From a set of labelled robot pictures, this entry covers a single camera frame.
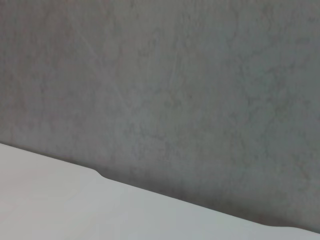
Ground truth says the white table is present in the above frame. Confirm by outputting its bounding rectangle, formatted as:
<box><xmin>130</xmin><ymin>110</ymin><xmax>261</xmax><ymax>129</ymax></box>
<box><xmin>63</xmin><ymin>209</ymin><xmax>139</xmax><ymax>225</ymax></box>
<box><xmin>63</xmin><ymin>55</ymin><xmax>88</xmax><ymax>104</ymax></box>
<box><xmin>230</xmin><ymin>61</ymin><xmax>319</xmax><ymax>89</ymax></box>
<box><xmin>0</xmin><ymin>142</ymin><xmax>320</xmax><ymax>240</ymax></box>

